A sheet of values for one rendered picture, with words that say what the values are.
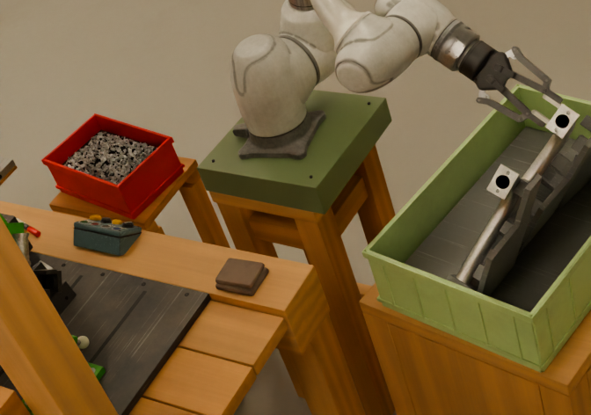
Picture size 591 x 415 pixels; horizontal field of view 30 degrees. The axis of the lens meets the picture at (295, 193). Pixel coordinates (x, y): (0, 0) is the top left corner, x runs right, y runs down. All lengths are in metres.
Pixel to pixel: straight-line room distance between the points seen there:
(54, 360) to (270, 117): 1.02
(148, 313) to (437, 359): 0.64
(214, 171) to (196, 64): 2.27
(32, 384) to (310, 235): 1.06
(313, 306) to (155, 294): 0.36
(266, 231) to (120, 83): 2.33
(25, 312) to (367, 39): 0.81
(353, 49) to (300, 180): 0.61
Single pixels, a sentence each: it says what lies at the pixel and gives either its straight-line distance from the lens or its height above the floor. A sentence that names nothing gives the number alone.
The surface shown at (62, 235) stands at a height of 0.90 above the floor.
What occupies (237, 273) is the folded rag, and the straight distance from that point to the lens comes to 2.43.
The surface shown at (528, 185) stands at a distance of 2.11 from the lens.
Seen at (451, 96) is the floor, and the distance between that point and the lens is 4.31.
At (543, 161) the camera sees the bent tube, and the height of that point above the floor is 1.06.
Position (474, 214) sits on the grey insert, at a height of 0.85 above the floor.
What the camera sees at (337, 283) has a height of 0.59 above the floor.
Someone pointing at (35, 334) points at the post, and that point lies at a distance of 1.78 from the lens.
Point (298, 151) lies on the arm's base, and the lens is 2.67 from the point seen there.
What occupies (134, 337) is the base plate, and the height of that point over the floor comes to 0.90.
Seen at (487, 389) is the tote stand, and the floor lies 0.66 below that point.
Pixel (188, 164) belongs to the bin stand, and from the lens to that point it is 3.01.
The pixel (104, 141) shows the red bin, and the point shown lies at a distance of 3.10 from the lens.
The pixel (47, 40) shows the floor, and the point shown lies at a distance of 5.65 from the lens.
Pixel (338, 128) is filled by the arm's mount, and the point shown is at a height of 0.93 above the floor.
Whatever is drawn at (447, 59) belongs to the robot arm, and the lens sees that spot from 2.18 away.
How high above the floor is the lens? 2.54
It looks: 39 degrees down
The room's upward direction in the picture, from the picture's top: 20 degrees counter-clockwise
